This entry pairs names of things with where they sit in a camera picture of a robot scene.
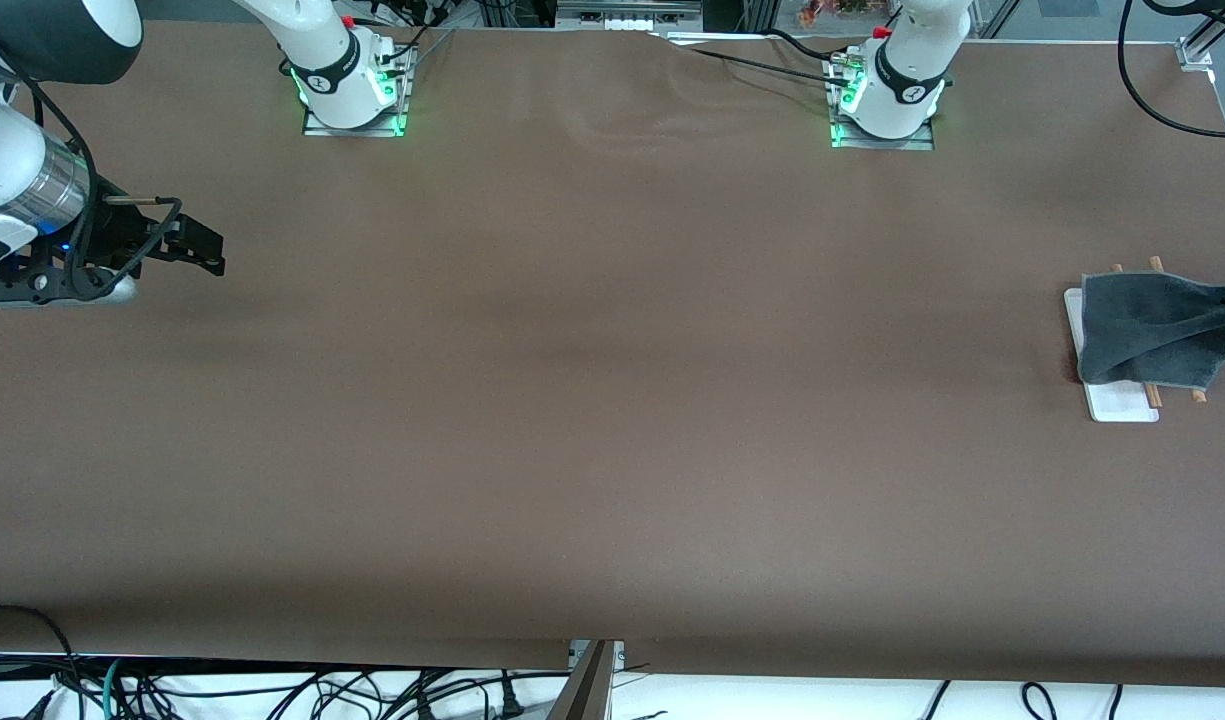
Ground thick black table cable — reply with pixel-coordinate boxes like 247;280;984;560
767;28;853;63

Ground wooden table leg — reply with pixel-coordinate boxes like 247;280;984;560
547;640;625;720

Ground pink and grey towel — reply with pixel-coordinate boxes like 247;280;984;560
1077;272;1225;391

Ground white power strip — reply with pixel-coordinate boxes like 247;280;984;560
557;0;703;33

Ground thick black floor cable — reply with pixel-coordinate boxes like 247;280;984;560
0;605;85;720

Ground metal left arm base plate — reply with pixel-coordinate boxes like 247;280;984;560
830;50;936;151

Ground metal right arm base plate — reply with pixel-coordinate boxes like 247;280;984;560
302;45;410;138

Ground wooden chopsticks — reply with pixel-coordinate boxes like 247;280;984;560
1064;257;1208;423

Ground brown table cover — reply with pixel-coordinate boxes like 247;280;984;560
0;18;1225;689

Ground orange red object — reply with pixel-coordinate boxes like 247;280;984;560
797;0;898;26

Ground thin black table cable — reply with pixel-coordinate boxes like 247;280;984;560
652;35;858;89

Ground black power plug cable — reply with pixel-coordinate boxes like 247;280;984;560
477;670;525;720

